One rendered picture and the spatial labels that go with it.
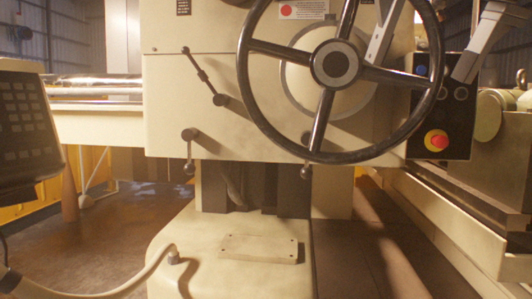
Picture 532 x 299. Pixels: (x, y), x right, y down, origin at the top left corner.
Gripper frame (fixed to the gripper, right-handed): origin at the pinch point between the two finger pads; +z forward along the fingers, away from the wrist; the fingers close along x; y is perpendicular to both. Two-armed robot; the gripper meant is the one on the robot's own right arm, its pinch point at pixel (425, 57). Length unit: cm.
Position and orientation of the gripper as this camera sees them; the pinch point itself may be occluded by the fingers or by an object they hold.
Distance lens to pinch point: 40.5
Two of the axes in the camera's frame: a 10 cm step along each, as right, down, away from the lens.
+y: 0.6, 5.1, -8.6
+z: -1.8, 8.5, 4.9
